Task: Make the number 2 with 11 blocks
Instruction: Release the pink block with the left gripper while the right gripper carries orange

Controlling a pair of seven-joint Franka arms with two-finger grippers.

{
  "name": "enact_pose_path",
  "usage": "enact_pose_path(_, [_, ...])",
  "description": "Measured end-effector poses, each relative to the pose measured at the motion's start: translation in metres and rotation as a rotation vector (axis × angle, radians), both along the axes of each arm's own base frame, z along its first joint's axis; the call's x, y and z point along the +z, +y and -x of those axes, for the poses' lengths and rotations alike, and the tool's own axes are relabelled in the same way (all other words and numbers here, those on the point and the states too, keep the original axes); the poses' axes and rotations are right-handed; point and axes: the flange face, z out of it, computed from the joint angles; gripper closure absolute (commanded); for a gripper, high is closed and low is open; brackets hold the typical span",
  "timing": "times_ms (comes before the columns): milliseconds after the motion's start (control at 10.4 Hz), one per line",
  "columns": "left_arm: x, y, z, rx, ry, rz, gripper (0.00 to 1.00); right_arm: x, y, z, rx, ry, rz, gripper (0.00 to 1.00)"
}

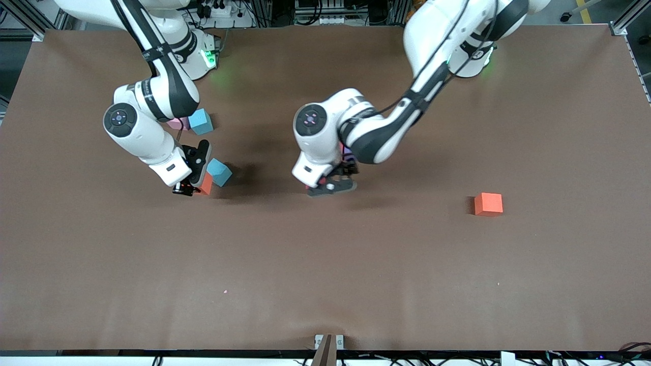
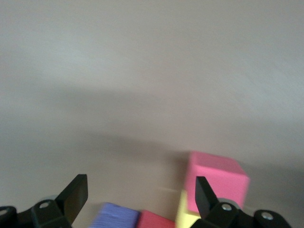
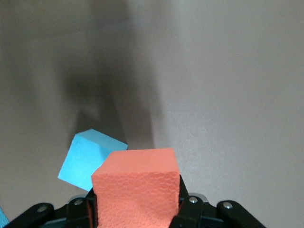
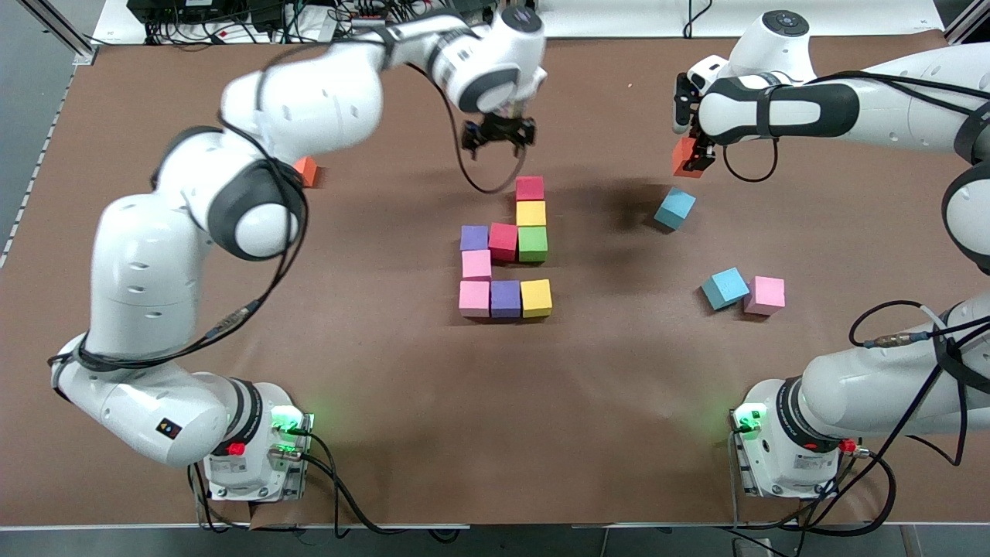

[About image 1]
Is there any blue foam cube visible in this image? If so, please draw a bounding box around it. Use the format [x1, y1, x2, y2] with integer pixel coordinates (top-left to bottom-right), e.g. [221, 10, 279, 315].
[188, 108, 214, 136]
[206, 158, 233, 188]

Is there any brown table cover mat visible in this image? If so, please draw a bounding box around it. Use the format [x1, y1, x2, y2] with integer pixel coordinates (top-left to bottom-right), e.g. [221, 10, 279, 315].
[0, 24, 651, 352]

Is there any white power strip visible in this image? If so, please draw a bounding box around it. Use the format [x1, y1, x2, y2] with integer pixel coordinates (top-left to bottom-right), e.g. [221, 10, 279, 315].
[201, 0, 242, 21]

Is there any metal bracket with post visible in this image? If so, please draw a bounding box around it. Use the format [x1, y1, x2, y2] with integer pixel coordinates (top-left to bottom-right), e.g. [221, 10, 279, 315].
[314, 333, 345, 366]

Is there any aluminium frame post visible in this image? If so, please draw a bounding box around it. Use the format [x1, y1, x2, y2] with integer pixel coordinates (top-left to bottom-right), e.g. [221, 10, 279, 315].
[609, 0, 651, 36]
[0, 0, 45, 42]

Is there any aluminium side rail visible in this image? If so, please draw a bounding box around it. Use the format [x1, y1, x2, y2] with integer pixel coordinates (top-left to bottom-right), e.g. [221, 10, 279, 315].
[623, 35, 651, 105]

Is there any black cable bundle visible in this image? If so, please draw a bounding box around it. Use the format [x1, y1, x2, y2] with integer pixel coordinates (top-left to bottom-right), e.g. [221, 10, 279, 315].
[600, 342, 651, 362]

